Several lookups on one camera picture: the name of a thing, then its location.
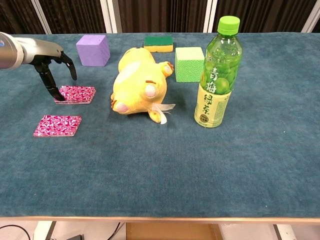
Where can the white frame post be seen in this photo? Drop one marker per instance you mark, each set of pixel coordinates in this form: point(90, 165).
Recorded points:
point(111, 16)
point(312, 17)
point(210, 16)
point(41, 17)

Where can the yellow plush toy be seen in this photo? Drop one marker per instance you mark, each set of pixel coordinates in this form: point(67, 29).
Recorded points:
point(136, 80)

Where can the dark pleated curtain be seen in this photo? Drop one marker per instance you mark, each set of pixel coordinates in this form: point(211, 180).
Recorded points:
point(17, 15)
point(270, 15)
point(162, 15)
point(75, 15)

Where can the black floor device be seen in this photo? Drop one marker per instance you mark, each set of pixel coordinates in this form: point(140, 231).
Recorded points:
point(73, 237)

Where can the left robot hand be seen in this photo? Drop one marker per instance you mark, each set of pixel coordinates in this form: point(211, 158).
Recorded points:
point(42, 51)

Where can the teal table cloth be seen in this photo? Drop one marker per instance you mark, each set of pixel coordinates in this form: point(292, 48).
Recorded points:
point(160, 170)

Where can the cardboard box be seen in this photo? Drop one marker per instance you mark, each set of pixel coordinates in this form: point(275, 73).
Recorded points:
point(170, 232)

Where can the green tea bottle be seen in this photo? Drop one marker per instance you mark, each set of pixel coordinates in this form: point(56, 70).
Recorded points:
point(217, 82)

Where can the green and yellow sponge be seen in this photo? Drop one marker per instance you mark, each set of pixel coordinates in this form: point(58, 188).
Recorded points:
point(158, 43)

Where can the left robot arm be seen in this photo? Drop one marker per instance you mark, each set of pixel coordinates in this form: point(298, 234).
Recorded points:
point(10, 51)

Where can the purple foam cube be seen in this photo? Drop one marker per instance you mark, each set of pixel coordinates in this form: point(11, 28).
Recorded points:
point(92, 51)

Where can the white table leg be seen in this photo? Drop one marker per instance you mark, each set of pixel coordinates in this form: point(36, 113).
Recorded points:
point(283, 232)
point(43, 231)

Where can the green foam cube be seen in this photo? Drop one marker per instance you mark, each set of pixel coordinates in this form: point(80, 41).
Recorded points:
point(188, 66)

